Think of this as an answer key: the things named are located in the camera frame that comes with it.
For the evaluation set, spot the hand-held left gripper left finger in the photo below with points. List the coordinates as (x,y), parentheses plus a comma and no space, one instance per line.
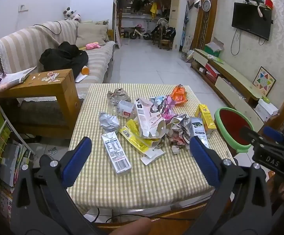
(77,161)

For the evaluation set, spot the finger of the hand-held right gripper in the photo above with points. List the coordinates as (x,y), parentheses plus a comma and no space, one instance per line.
(274,133)
(251,135)

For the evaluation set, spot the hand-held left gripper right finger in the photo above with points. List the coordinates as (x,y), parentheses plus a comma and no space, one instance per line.
(204,162)

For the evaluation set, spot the red bin with green rim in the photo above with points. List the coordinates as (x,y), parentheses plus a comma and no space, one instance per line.
(230,124)

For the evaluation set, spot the grey green carton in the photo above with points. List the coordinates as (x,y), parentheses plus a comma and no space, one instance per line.
(198,129)

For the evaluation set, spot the white milk carton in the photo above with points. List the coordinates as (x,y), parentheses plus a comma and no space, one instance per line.
(116,154)

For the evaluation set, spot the printed wrapper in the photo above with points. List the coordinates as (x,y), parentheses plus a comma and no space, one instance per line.
(178,132)

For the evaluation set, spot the yellow box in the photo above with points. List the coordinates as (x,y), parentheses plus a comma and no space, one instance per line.
(205,117)

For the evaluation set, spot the silver foil wrapper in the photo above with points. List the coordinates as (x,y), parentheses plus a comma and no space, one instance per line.
(108,122)

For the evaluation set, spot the white torn paper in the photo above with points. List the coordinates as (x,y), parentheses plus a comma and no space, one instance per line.
(151,156)

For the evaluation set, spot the yellow packet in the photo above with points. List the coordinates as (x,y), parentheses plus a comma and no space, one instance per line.
(132,137)

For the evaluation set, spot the pink wrapper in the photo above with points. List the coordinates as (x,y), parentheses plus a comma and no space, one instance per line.
(167,110)

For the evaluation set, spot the orange wrapper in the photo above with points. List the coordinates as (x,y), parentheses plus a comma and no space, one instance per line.
(180,95)

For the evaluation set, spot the pink white carton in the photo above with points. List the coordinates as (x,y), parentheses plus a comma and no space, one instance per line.
(146,120)

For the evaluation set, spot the brown wrapper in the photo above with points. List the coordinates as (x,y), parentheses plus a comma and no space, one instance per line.
(117,95)

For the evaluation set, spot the white cardboard box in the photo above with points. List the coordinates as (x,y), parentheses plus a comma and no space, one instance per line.
(266,110)

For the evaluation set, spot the blister pack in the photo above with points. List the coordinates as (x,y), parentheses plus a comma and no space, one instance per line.
(52,151)

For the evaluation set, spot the small green box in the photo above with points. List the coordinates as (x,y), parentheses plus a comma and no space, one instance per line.
(266,99)

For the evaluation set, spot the checkered tablecloth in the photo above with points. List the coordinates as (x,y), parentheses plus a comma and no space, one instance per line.
(156,183)

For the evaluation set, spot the star checkers board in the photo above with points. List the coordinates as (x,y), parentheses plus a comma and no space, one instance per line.
(263,80)

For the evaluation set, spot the long television cabinet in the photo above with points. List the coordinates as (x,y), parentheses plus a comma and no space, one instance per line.
(232,71)

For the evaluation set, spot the wooden side table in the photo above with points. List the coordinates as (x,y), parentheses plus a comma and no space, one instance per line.
(58,90)

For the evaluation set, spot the flat red box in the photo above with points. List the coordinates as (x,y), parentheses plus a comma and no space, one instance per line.
(211,69)

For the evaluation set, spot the white paper sheet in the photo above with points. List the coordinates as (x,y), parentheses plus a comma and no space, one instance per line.
(80,78)

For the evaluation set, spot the green packet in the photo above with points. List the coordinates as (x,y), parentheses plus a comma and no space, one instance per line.
(215,58)

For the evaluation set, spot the orange cup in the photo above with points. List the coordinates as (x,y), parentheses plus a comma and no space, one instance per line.
(85,70)

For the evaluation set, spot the open green cardboard box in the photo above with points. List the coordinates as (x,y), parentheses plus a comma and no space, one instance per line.
(213,50)

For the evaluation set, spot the open magazine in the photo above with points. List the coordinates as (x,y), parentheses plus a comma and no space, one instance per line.
(17,77)

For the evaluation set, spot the black jacket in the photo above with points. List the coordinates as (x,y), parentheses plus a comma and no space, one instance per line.
(63,58)

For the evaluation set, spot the black television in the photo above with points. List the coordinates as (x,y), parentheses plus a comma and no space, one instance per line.
(251,20)

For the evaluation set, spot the pink plush toy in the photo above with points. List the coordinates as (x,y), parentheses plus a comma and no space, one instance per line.
(93,46)

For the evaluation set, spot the small wooden chair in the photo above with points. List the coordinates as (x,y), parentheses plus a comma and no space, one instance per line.
(166,44)

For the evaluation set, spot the beige pillow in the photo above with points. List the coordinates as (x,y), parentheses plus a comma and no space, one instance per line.
(90,33)

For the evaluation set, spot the red ornament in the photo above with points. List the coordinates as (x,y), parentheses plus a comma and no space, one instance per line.
(268,3)

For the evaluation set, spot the striped beige sofa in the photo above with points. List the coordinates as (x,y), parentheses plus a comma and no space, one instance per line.
(17,44)

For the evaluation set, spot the standing air conditioner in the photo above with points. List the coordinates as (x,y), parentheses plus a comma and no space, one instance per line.
(177,22)

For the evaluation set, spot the white balance bike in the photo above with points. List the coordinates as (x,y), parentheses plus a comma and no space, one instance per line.
(139,33)

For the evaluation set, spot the panda plush toy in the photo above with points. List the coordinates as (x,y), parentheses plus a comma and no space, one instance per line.
(70,14)

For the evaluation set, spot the yellow hanging garment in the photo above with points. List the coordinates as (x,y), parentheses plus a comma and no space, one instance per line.
(153,9)

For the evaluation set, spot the black hanging garment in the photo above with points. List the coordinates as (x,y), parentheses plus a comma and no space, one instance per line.
(138,3)

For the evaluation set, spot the round wall clock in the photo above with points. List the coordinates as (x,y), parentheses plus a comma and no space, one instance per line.
(206,5)

